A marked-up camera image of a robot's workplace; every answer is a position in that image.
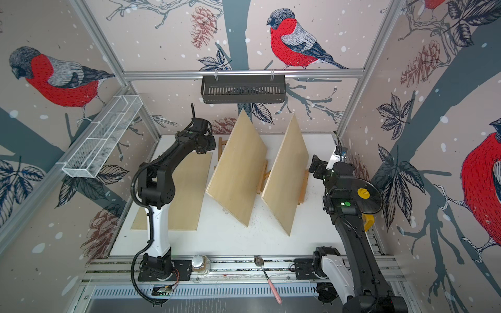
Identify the black hanging basket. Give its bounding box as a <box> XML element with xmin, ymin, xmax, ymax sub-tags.
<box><xmin>200</xmin><ymin>75</ymin><xmax>287</xmax><ymax>104</ymax></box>

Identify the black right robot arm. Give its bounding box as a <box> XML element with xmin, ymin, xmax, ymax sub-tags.
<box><xmin>309</xmin><ymin>156</ymin><xmax>408</xmax><ymax>312</ymax></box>

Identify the wooden easel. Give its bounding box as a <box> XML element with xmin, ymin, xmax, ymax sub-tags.
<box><xmin>297</xmin><ymin>170</ymin><xmax>309</xmax><ymax>205</ymax></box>
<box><xmin>217</xmin><ymin>137</ymin><xmax>228</xmax><ymax>160</ymax></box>
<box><xmin>257</xmin><ymin>160</ymin><xmax>270</xmax><ymax>194</ymax></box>

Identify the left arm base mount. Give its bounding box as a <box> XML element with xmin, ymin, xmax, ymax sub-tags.
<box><xmin>138</xmin><ymin>260</ymin><xmax>192</xmax><ymax>283</ymax></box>

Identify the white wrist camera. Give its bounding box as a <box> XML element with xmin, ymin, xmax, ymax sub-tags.
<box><xmin>326</xmin><ymin>146</ymin><xmax>347</xmax><ymax>170</ymax></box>

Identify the small glass jar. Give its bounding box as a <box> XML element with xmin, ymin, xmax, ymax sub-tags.
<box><xmin>191</xmin><ymin>254</ymin><xmax>210</xmax><ymax>275</ymax></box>

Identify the plywood board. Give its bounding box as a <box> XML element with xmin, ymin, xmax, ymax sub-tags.
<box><xmin>130</xmin><ymin>151</ymin><xmax>214</xmax><ymax>232</ymax></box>
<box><xmin>206</xmin><ymin>113</ymin><xmax>267</xmax><ymax>227</ymax></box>
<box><xmin>262</xmin><ymin>116</ymin><xmax>309</xmax><ymax>236</ymax></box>

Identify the white wire mesh basket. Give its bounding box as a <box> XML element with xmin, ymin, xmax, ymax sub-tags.
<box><xmin>62</xmin><ymin>95</ymin><xmax>143</xmax><ymax>178</ymax></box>

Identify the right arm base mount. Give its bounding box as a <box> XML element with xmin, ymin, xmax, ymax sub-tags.
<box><xmin>293</xmin><ymin>258</ymin><xmax>327</xmax><ymax>280</ymax></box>

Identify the spoon with pink handle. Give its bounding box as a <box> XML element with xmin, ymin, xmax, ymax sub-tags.
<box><xmin>253</xmin><ymin>255</ymin><xmax>283</xmax><ymax>305</ymax></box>

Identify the small circuit board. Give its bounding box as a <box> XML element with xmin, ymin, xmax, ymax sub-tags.
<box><xmin>151</xmin><ymin>285</ymin><xmax>177</xmax><ymax>297</ymax></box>

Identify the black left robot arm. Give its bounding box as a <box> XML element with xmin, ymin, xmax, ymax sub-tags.
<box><xmin>130</xmin><ymin>117</ymin><xmax>216</xmax><ymax>279</ymax></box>

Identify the black disc yellow knob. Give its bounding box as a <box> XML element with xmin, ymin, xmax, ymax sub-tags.
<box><xmin>347</xmin><ymin>178</ymin><xmax>383</xmax><ymax>232</ymax></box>

